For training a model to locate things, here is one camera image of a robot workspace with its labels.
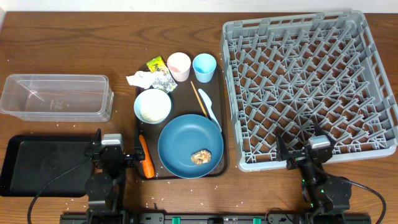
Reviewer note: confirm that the light blue plastic cup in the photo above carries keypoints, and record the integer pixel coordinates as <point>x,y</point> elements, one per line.
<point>204,66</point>

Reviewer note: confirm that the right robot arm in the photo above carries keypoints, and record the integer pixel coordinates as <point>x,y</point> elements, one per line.
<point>328,195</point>

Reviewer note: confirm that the wooden chopstick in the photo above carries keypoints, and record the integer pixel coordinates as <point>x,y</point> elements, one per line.
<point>199,100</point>

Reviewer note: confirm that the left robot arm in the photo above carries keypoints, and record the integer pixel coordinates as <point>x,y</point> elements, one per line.
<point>105,189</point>

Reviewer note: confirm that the crumpled white paper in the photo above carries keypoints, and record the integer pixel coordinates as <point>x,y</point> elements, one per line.
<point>143,79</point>

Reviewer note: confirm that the grey plastic dishwasher rack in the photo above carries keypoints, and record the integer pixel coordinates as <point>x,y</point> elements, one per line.
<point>285,75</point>

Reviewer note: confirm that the pink plastic cup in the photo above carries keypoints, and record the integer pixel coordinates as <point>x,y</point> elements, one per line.
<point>179,65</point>

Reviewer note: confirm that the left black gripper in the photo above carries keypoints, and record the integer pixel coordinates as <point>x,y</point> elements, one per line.
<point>128,157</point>

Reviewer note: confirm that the yellow green snack wrapper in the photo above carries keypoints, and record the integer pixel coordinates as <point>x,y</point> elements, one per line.
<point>157,65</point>

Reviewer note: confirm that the dark blue plate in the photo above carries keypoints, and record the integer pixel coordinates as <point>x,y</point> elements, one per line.
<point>184,136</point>

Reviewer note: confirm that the light blue plastic knife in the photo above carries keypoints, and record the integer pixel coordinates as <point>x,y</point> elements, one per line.
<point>208,104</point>

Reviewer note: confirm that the clear plastic bin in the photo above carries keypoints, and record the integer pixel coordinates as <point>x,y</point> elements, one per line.
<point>57,97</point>

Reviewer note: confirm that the brown food scrap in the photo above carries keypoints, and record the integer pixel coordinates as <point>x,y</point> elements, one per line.
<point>201,157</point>

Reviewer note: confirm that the crumpled foil wrapper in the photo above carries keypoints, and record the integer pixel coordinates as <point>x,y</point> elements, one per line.
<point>164,82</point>

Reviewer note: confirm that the orange carrot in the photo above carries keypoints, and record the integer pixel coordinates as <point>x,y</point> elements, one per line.
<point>147,164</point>

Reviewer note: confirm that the brown serving tray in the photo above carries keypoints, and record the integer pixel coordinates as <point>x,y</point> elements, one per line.
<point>184,102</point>

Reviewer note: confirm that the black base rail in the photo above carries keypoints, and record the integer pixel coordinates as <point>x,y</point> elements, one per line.
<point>160,218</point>

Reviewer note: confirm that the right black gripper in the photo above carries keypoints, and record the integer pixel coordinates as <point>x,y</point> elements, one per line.
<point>283,154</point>

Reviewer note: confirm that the light blue rice bowl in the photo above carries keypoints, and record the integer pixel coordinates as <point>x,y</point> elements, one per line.
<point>152,106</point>

